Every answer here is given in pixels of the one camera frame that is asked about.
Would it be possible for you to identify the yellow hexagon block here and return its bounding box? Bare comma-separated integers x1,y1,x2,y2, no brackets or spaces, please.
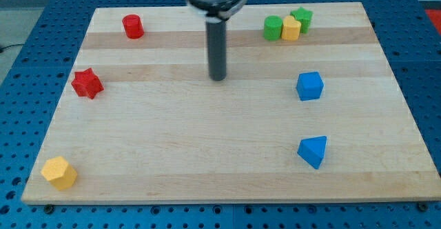
41,156,78,190

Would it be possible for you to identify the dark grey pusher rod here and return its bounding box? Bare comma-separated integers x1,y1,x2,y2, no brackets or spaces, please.
205,21,227,81

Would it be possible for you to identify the wooden board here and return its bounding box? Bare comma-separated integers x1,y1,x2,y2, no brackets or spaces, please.
21,2,440,205

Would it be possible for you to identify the blue cube block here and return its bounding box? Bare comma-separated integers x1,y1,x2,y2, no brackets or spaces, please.
296,72,324,101

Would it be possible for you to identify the green cylinder block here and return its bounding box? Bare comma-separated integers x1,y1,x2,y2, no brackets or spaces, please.
263,15,283,41

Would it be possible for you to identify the blue triangle block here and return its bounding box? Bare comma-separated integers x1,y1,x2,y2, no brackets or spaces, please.
297,136,327,170

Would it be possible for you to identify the yellow heart block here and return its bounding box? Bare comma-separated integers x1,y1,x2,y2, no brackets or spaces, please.
281,15,301,41

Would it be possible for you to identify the red cylinder block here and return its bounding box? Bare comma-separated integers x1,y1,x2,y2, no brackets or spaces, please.
122,14,145,39

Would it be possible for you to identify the green star block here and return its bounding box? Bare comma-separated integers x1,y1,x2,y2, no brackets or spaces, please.
290,7,314,34

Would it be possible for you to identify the red star block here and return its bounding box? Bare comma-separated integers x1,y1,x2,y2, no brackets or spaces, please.
71,68,104,99

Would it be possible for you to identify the black cable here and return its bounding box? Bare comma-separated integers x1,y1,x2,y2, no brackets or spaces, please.
0,43,24,54

